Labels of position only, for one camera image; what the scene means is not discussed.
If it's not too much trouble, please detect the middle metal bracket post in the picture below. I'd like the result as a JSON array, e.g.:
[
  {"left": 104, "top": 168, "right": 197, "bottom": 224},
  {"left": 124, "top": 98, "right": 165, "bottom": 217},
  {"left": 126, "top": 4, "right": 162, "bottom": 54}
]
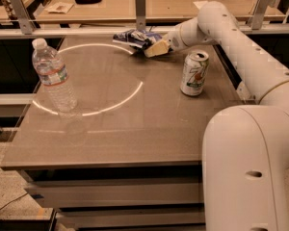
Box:
[{"left": 135, "top": 0, "right": 145, "bottom": 30}]

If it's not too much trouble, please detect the small clear bottle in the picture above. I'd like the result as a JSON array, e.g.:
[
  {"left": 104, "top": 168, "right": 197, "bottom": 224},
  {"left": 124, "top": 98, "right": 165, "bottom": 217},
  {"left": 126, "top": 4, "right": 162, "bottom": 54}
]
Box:
[{"left": 236, "top": 81, "right": 251, "bottom": 101}]

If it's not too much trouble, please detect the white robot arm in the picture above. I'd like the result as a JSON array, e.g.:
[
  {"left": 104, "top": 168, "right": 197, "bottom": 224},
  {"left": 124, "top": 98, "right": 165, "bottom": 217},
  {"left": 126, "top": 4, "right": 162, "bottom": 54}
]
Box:
[{"left": 145, "top": 1, "right": 289, "bottom": 231}]

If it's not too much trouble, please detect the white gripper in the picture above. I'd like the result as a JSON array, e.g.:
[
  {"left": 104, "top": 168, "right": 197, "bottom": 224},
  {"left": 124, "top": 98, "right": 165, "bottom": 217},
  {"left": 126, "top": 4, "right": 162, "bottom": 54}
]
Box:
[{"left": 144, "top": 25, "right": 187, "bottom": 58}]

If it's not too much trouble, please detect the black object on far table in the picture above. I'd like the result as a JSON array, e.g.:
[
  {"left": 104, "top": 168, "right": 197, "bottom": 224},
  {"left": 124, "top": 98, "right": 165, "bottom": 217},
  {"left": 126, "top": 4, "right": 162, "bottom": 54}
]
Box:
[{"left": 74, "top": 0, "right": 102, "bottom": 5}]

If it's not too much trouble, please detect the upper cabinet drawer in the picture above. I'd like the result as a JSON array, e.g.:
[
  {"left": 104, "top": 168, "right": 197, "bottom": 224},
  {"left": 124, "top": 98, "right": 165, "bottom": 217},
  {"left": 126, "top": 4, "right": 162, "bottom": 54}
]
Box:
[{"left": 25, "top": 178, "right": 203, "bottom": 209}]

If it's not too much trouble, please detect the tan paper packet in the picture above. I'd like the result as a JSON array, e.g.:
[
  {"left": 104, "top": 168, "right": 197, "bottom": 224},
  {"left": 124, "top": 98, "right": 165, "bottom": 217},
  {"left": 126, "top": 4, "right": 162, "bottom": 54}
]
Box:
[{"left": 46, "top": 2, "right": 73, "bottom": 14}]

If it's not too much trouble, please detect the green white 7up can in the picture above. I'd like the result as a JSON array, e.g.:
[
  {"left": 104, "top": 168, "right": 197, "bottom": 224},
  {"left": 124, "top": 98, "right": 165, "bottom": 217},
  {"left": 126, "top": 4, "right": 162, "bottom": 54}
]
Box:
[{"left": 180, "top": 50, "right": 209, "bottom": 96}]

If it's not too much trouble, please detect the small white paper card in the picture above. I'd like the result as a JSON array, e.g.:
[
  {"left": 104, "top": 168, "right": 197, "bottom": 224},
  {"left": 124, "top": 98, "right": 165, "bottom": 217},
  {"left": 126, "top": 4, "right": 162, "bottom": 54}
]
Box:
[{"left": 193, "top": 0, "right": 208, "bottom": 10}]

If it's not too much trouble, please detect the clear plastic water bottle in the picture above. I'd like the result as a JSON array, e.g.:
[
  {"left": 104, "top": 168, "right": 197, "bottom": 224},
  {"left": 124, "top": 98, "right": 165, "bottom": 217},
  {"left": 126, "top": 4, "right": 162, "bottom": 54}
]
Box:
[{"left": 32, "top": 38, "right": 77, "bottom": 113}]

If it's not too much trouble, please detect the black floor cable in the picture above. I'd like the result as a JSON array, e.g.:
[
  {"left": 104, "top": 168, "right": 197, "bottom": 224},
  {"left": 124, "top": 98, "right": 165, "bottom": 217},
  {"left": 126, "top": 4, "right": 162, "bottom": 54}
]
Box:
[{"left": 0, "top": 192, "right": 29, "bottom": 216}]

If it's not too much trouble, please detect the cabinet drawer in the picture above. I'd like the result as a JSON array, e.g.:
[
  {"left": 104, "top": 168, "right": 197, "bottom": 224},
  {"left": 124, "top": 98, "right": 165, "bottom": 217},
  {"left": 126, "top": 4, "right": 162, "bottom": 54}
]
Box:
[
  {"left": 25, "top": 178, "right": 203, "bottom": 209},
  {"left": 57, "top": 207, "right": 205, "bottom": 229}
]

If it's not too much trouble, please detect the left metal bracket post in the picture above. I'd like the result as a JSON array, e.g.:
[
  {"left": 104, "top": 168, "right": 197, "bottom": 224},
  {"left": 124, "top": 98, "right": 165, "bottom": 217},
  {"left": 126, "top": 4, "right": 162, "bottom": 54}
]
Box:
[{"left": 10, "top": 0, "right": 36, "bottom": 35}]

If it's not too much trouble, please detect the right metal bracket post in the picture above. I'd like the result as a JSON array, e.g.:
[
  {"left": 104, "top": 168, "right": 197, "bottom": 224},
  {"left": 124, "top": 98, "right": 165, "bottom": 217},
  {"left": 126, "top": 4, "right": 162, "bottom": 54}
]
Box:
[{"left": 248, "top": 0, "right": 271, "bottom": 30}]

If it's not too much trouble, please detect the metal bracket post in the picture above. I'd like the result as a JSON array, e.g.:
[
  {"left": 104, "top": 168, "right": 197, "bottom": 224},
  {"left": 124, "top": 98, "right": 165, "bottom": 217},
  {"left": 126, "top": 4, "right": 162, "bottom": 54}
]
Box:
[
  {"left": 248, "top": 0, "right": 271, "bottom": 30},
  {"left": 10, "top": 0, "right": 36, "bottom": 35},
  {"left": 135, "top": 0, "right": 145, "bottom": 30}
]

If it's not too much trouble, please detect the lower cabinet drawer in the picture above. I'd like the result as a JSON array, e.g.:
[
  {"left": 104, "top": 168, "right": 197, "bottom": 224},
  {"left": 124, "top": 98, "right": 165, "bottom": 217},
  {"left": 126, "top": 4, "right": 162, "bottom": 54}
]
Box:
[{"left": 57, "top": 207, "right": 205, "bottom": 229}]

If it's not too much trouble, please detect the blue chip bag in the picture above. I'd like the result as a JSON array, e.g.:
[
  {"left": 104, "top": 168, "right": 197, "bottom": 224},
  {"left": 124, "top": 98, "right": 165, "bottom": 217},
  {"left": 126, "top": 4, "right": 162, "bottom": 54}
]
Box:
[{"left": 113, "top": 29, "right": 157, "bottom": 50}]

